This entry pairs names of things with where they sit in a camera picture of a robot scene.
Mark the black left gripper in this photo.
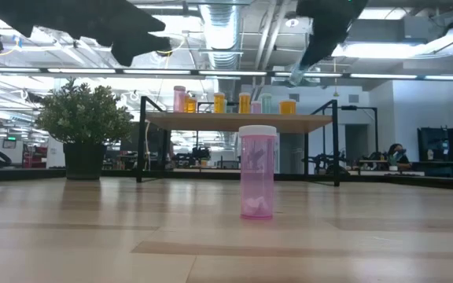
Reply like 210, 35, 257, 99
13, 0, 171, 67

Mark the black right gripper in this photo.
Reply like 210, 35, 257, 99
296, 0, 369, 68

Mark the large orange pill bottle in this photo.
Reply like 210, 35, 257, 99
278, 98, 298, 116
184, 94, 199, 114

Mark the bright ceiling light panel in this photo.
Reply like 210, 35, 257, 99
330, 41, 453, 60

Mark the green potted plant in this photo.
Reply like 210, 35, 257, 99
34, 77, 135, 182

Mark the person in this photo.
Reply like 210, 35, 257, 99
385, 143, 412, 171

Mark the white desk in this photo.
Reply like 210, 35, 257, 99
348, 167, 426, 177

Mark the yellow hanging pull cord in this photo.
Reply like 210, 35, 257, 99
331, 57, 338, 98

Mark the silver ventilation duct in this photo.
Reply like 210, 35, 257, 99
201, 3, 247, 70

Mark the black aluminium mounting frame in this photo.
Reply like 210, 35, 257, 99
0, 167, 453, 193

